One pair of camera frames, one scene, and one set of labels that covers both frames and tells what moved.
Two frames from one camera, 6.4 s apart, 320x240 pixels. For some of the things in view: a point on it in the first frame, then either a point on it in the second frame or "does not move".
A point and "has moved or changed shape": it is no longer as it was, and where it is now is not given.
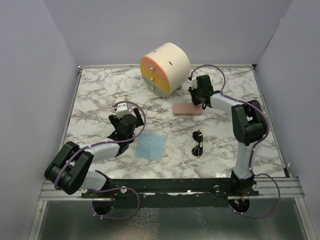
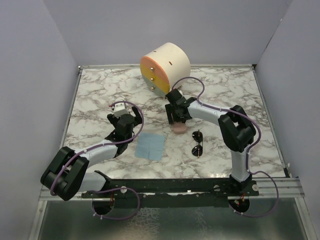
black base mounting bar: [205, 192] does not move
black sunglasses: [197, 150] does not move
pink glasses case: [187, 109] has moved or changed shape
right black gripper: [192, 91] to [171, 118]
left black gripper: [139, 121] does not move
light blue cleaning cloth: [150, 146] does not move
